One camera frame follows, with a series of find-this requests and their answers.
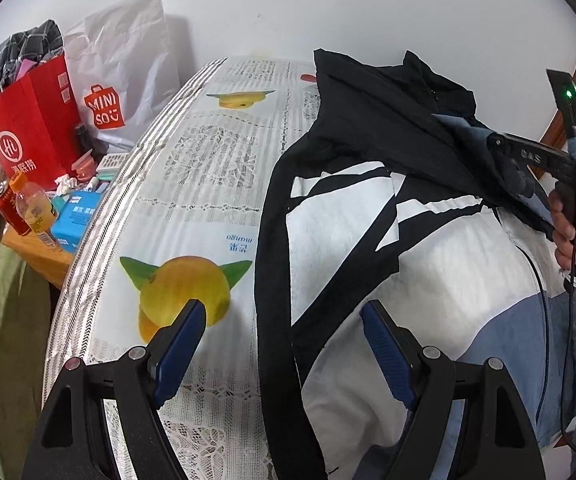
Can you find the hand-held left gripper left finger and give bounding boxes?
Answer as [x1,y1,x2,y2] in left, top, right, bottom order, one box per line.
[22,299,207,480]

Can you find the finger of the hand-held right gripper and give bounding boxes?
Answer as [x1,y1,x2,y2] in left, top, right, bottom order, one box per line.
[485,131,574,176]
[505,160,557,239]

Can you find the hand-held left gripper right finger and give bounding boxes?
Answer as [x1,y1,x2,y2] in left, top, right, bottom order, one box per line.
[359,300,549,480]

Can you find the black white blue jacket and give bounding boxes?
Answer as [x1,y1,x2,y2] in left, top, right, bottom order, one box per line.
[254,49,576,480]

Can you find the fruit print lace tablecloth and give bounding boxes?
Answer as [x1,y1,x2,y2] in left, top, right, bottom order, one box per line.
[42,55,569,480]

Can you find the blue tissue pack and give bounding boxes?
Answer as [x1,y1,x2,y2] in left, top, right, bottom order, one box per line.
[50,191,104,254]

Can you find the wooden side table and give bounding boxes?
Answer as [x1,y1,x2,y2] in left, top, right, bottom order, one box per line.
[2,217,76,289]

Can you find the green cloth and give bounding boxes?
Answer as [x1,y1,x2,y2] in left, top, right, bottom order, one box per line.
[0,162,64,472]

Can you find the white green small box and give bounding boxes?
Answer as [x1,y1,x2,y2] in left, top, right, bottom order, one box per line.
[96,154,131,175]

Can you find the crumpled white tissue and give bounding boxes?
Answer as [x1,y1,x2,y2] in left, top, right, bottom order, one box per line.
[54,174,81,195]

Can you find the orange drink bottle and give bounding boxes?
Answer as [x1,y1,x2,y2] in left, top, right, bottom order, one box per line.
[10,172,61,250]

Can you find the red drink can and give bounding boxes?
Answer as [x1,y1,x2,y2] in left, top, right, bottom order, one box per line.
[0,182,32,237]

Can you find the red paper bag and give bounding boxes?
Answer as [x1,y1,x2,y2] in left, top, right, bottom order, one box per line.
[0,55,84,177]

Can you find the white paper bag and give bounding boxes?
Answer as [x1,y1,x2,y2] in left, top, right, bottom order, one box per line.
[62,0,181,146]

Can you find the dark checked cloth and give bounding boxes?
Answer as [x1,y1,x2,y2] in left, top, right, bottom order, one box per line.
[0,20,64,107]

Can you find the wooden door frame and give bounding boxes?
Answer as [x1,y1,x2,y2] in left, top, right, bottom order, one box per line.
[540,30,576,152]

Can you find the black cable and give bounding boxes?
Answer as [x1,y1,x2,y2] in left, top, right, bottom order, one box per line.
[559,157,576,457]

